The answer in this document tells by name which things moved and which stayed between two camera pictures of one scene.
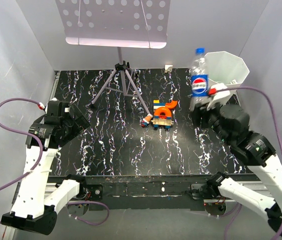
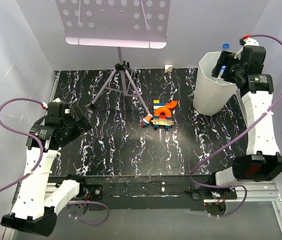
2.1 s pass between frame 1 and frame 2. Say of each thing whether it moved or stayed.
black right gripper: moved
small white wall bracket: stayed
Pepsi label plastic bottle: moved
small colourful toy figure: stayed
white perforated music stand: stayed
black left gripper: stayed
